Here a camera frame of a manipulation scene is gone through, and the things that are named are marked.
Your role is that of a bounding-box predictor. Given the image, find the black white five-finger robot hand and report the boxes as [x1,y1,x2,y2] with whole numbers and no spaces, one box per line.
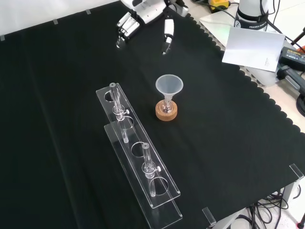
[116,0,189,55]

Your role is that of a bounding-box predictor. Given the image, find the translucent plastic weighing funnel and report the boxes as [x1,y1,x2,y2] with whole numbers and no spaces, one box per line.
[155,74,184,105]

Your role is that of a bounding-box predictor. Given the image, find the clear acrylic funnel stand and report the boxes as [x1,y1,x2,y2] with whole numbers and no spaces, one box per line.
[95,82,183,229]

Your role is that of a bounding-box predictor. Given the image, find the pale board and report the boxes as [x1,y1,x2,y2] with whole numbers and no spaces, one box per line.
[199,10,286,88]

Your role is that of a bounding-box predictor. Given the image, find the yellow stop button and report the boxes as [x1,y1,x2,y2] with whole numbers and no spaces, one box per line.
[208,0,232,13]

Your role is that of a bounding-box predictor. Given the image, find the small round-bottom glass flask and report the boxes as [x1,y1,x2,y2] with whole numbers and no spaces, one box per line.
[161,99,173,114]

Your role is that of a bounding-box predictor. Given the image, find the white paper card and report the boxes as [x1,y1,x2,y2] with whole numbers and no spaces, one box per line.
[221,27,286,72]

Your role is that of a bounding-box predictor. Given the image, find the black bench cloth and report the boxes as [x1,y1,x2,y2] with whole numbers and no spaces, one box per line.
[0,0,305,229]

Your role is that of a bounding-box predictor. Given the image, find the black power adapter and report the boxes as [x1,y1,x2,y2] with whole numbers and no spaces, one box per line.
[278,46,305,71]

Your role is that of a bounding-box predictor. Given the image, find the black plug connector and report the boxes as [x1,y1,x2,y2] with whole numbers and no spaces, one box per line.
[277,64,305,92]

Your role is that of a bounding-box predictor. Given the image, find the clear cloth clamp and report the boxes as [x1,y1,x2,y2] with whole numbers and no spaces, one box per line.
[202,207,217,228]
[289,163,305,182]

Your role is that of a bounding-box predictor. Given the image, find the cork ring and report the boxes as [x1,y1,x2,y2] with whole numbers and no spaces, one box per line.
[155,100,179,122]

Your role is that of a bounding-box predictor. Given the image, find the black floor cable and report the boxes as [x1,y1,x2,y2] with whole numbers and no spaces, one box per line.
[246,188,305,229]

